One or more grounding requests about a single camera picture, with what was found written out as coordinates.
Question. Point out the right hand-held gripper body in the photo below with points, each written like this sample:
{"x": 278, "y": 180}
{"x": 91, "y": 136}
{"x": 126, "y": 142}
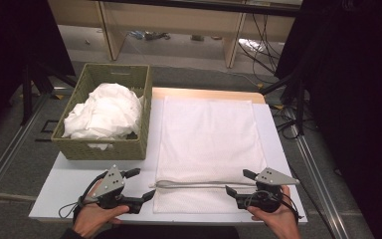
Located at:
{"x": 273, "y": 177}

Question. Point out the black curtain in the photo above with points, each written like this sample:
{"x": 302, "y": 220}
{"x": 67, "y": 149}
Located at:
{"x": 6, "y": 49}
{"x": 354, "y": 99}

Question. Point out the person's right hand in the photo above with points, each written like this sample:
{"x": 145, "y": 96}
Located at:
{"x": 280, "y": 222}

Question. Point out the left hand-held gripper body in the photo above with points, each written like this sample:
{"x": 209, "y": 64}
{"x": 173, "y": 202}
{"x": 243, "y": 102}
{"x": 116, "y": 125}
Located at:
{"x": 110, "y": 182}

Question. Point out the black metal stand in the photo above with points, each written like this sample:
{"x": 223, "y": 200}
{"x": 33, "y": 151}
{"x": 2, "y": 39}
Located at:
{"x": 26, "y": 96}
{"x": 300, "y": 106}

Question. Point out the white mesh laundry bag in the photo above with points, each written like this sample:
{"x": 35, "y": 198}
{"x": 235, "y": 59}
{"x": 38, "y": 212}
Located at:
{"x": 209, "y": 142}

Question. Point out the aluminium floor rail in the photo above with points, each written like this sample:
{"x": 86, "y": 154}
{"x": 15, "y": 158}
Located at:
{"x": 6, "y": 156}
{"x": 318, "y": 186}

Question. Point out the light wooden shelf unit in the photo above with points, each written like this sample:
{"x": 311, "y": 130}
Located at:
{"x": 179, "y": 18}

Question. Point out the green woven basket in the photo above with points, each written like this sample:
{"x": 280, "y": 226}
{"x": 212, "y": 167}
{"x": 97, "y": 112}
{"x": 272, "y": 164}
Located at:
{"x": 136, "y": 146}

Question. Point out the person's left hand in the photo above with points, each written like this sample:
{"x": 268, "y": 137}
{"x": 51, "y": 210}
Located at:
{"x": 91, "y": 217}

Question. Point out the clear plastic bag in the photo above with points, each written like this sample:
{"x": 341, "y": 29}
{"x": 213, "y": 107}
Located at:
{"x": 250, "y": 44}

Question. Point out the white cloth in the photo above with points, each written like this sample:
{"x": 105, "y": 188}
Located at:
{"x": 106, "y": 111}

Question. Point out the person's dark clothing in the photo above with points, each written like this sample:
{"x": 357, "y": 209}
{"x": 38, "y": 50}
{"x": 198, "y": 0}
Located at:
{"x": 165, "y": 233}

